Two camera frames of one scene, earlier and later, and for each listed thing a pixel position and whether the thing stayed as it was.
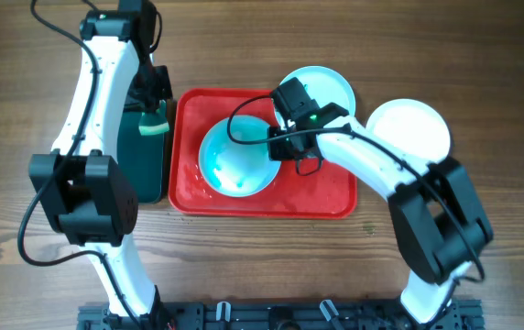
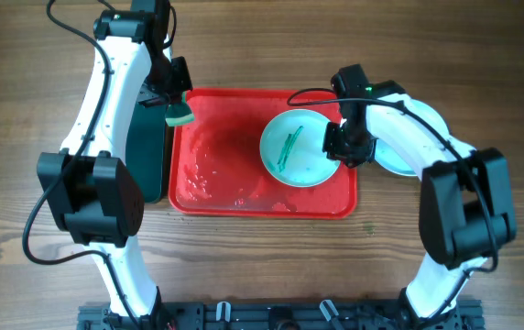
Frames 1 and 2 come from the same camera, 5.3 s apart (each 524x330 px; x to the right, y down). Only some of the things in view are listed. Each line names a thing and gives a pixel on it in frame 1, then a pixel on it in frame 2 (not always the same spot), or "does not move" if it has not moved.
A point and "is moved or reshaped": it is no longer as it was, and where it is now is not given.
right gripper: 275,153 -> 333,151
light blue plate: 234,169 -> 391,159
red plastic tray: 301,189 does not move
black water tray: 142,156 does not move
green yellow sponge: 154,122 -> 179,113
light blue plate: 324,86 is moved or reshaped
